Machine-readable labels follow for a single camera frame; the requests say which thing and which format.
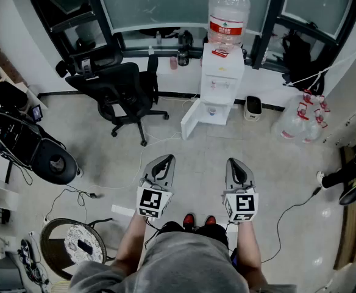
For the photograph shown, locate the patterned seat cushion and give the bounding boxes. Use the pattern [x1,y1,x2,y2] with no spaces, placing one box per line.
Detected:
[64,223,104,267]

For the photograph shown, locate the large frosted glass window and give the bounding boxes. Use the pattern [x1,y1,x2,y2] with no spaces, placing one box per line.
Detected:
[94,0,278,35]

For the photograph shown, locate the round wicker chair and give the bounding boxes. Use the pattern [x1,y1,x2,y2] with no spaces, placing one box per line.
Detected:
[40,217,115,281]

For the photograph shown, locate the white water dispenser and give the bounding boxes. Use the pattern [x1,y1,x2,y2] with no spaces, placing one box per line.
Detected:
[199,42,246,126]

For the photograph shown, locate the thin white power cable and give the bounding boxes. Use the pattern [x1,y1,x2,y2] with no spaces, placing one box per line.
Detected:
[158,92,201,109]

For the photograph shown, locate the white drip tray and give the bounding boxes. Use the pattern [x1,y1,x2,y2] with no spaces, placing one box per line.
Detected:
[202,93,234,106]

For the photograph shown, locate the black mesh office chair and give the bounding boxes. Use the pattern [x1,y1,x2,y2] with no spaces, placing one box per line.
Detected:
[65,49,170,148]

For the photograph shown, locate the person's left forearm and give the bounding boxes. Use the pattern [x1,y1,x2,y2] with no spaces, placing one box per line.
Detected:
[110,211,151,276]

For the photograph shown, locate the narrow frosted glass window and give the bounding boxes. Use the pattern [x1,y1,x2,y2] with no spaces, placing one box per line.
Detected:
[280,0,355,41]

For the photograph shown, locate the white shelf unit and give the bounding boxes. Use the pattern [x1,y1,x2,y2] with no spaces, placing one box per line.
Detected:
[0,175,20,259]

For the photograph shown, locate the person's right forearm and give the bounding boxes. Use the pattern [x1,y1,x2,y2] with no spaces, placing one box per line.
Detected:
[235,221,269,288]

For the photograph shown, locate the black round seat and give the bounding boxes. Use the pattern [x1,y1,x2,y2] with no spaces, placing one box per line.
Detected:
[31,138,80,186]

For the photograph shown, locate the black phone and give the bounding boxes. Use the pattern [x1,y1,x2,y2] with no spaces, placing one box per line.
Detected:
[77,239,93,255]

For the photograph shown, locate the small screen device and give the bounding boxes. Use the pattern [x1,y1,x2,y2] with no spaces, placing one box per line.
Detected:
[31,104,43,123]

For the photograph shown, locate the person's black shorts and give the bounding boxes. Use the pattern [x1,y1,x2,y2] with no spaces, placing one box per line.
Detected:
[156,220,229,250]

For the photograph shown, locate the black handheld device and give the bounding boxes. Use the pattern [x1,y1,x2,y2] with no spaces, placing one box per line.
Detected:
[55,59,75,79]

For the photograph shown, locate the bundle of coloured cables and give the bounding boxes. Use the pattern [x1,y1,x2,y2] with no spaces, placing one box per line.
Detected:
[16,230,51,286]

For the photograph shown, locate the empty clear water jug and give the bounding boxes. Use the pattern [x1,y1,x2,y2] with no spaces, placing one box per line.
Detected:
[290,89,316,109]
[301,114,330,145]
[271,101,310,142]
[315,95,332,115]

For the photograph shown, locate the dark glass jar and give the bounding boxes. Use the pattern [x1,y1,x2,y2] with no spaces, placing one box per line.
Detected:
[177,48,190,67]

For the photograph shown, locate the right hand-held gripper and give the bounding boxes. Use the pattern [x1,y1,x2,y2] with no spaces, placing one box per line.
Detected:
[222,158,260,224]

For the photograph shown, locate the black cable with adapter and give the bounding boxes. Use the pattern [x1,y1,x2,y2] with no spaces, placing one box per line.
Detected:
[260,187,322,264]
[45,184,99,225]

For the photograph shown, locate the large clear water bottle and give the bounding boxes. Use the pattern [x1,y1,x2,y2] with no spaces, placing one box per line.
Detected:
[207,0,251,53]

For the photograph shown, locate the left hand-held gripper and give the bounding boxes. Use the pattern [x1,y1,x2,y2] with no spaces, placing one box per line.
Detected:
[135,154,176,219]

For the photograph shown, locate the white trash bin black liner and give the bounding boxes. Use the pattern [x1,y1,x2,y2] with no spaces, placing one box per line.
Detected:
[244,95,263,122]

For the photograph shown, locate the black robot machine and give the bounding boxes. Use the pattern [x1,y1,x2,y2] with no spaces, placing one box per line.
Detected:
[0,81,45,167]

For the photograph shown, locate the black backpack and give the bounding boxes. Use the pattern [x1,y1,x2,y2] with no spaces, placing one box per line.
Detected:
[281,31,327,96]

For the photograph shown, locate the brown wooden panel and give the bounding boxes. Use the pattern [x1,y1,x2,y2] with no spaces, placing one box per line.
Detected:
[333,146,356,270]

